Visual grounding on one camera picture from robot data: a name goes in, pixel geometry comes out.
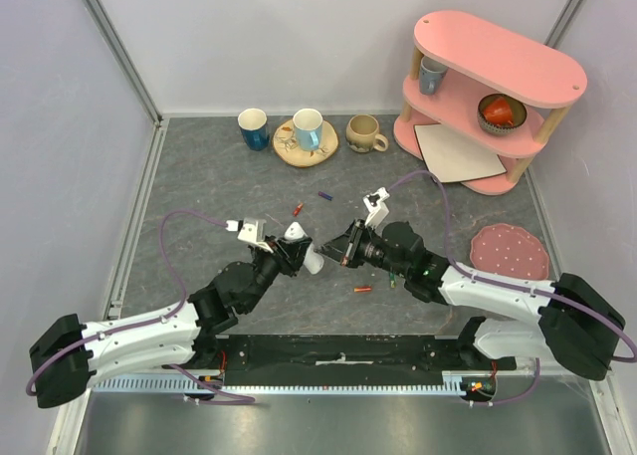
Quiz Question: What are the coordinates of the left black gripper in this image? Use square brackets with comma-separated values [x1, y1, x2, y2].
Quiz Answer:
[243, 234, 313, 313]

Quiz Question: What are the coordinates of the white remote control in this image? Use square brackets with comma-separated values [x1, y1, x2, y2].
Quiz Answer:
[284, 222, 324, 275]

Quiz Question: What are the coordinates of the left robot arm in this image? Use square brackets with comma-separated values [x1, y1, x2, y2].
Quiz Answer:
[26, 236, 324, 408]

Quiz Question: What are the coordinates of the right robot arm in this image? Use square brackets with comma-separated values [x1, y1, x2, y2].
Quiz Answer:
[318, 220, 625, 380]

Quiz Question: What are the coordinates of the red battery near centre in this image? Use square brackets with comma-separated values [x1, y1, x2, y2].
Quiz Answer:
[293, 202, 305, 217]

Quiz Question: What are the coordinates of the purple battery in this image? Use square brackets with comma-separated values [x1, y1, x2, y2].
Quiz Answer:
[318, 191, 333, 201]

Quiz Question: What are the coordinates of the beige floral saucer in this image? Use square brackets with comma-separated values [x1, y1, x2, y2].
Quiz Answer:
[272, 118, 339, 168]

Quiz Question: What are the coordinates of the beige ceramic mug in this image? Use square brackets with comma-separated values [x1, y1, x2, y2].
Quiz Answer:
[345, 114, 389, 153]

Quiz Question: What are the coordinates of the light blue mug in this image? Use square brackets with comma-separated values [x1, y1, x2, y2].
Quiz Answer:
[293, 109, 323, 151]

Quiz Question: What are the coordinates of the dark blue mug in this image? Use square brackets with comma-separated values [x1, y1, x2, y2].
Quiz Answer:
[238, 109, 270, 151]

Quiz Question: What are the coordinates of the white square plate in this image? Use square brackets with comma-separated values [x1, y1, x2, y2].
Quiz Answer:
[414, 124, 506, 183]

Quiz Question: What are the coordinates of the pink dotted plate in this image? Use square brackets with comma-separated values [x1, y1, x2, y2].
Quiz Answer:
[470, 223, 549, 281]

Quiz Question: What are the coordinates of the grey mug on shelf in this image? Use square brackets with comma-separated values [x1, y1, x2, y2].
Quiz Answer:
[419, 56, 448, 96]

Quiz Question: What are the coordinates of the red cup in bowl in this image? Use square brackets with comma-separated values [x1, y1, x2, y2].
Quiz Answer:
[482, 96, 514, 126]

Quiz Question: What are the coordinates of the pink three-tier shelf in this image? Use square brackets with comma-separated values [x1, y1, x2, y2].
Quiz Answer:
[393, 10, 587, 196]

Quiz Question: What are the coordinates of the patterned dark bowl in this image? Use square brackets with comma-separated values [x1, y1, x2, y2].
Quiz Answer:
[477, 94, 528, 136]

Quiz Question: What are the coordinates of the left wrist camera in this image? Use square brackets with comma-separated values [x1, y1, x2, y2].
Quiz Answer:
[226, 218, 273, 253]

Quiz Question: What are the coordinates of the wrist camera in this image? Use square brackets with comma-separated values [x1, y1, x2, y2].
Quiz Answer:
[363, 187, 389, 230]
[226, 218, 273, 253]

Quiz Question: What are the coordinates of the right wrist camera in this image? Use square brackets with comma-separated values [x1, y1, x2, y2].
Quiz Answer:
[363, 187, 389, 230]

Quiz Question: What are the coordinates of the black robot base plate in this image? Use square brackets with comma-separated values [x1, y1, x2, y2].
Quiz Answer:
[184, 335, 517, 387]

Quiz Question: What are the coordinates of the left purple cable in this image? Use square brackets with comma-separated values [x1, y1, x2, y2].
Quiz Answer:
[25, 209, 230, 397]

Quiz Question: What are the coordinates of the white cable duct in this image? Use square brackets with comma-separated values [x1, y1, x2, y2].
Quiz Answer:
[92, 372, 469, 396]

